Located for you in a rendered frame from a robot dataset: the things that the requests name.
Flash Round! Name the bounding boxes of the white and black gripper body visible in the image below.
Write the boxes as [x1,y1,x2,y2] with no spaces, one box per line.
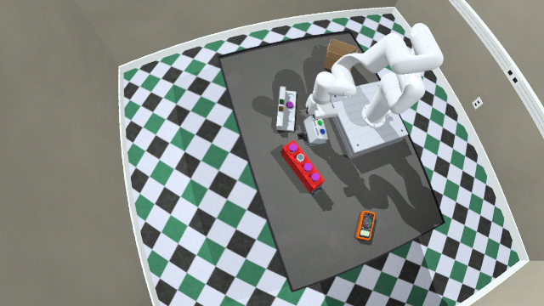
[306,94,318,115]

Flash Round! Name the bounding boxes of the orange digital multimeter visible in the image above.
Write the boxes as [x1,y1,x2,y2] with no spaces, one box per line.
[356,211,376,241]

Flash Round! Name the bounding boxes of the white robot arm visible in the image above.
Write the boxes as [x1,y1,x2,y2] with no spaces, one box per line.
[312,23,444,128]

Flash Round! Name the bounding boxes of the brown cardboard box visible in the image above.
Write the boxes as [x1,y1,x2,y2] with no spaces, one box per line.
[323,39,356,70]

